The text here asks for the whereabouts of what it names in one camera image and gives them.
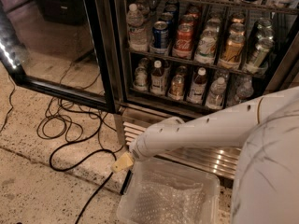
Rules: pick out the dark drink bottle white cap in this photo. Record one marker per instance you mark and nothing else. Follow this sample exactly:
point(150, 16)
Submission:
point(198, 85)

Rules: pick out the blue pepsi can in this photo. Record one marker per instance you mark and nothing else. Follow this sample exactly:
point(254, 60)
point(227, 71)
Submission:
point(160, 33)

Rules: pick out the clear water bottle middle shelf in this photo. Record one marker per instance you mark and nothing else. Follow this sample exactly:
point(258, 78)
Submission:
point(138, 39)

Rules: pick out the closed right fridge door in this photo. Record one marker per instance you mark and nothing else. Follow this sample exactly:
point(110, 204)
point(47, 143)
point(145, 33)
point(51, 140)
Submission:
point(285, 72)

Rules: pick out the clear plastic storage bin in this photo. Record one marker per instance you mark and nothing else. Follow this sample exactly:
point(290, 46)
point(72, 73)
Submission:
point(210, 206)

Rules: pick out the gold soda can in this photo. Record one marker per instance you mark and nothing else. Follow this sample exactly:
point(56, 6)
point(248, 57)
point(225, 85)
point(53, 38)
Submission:
point(231, 53)

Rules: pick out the red coca-cola can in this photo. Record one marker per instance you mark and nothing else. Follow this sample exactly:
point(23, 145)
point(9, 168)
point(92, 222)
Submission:
point(183, 43)

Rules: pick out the right clear water bottle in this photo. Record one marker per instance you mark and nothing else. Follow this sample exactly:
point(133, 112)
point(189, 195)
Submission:
point(240, 94)

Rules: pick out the orange tea bottle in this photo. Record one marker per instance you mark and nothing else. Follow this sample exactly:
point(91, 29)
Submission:
point(176, 90)

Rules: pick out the black box behind glass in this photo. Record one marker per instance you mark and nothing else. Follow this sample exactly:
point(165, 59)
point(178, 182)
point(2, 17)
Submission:
point(70, 12)

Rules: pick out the green silver soda can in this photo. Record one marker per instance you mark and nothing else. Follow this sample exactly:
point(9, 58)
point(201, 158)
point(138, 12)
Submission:
point(258, 55)

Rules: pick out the small clear water bottle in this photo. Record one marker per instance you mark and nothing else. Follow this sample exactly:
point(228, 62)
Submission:
point(216, 94)

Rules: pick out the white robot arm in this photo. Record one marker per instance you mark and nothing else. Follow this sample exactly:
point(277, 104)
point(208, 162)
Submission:
point(266, 129)

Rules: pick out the bubble wrap sheet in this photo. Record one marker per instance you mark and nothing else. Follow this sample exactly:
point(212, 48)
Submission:
point(167, 200)

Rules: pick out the open glass fridge door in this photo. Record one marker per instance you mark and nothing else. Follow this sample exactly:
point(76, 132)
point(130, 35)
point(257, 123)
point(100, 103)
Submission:
point(61, 60)

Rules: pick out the white diet soda can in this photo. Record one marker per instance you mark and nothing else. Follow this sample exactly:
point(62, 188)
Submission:
point(205, 52)

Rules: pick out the brown juice bottle white cap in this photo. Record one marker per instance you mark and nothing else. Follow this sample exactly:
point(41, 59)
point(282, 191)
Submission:
point(157, 79)

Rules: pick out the stainless steel fridge base grille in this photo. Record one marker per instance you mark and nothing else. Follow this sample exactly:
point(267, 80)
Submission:
point(131, 122)

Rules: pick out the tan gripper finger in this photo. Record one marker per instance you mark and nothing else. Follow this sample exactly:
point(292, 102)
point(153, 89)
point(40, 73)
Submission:
point(123, 162)

